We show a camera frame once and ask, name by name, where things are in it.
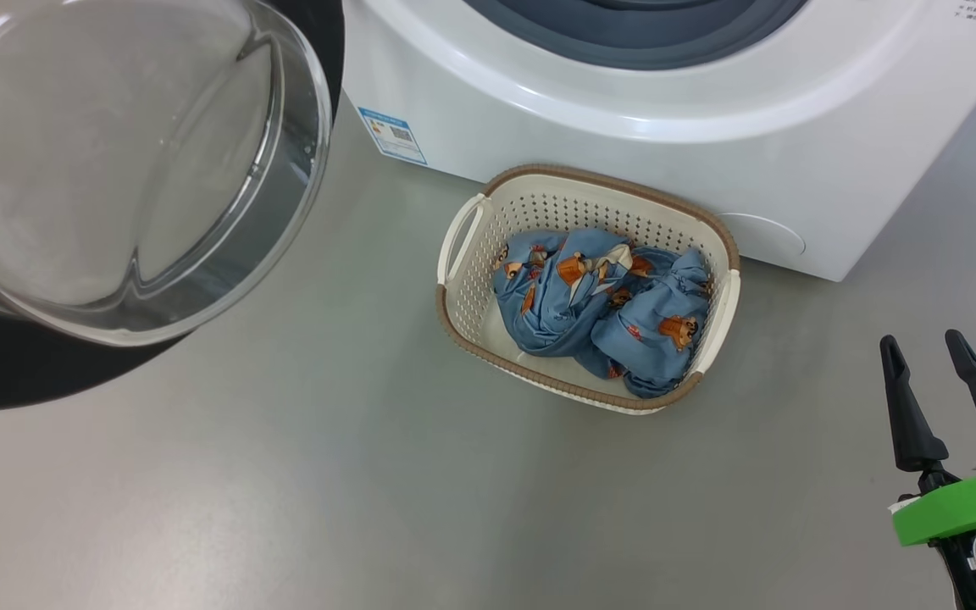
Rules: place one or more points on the blue energy label sticker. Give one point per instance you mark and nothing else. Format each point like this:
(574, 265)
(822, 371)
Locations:
(393, 135)

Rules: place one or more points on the round white filter cover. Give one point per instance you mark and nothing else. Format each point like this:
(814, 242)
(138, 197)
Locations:
(768, 235)

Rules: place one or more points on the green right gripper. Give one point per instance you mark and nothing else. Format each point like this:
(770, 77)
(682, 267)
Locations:
(962, 508)

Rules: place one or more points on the white front-load washing machine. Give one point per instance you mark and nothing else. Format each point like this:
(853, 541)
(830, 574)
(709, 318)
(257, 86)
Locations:
(623, 144)

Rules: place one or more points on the black round glass washer door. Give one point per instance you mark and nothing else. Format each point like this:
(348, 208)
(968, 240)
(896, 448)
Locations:
(115, 169)

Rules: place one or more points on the blue bear-print garment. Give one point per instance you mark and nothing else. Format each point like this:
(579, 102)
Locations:
(657, 356)

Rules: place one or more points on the cream laundry basket brown rim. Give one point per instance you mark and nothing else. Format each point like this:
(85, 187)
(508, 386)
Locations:
(471, 301)

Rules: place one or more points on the blue patterned garment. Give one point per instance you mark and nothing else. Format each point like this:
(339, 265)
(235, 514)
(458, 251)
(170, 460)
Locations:
(556, 313)

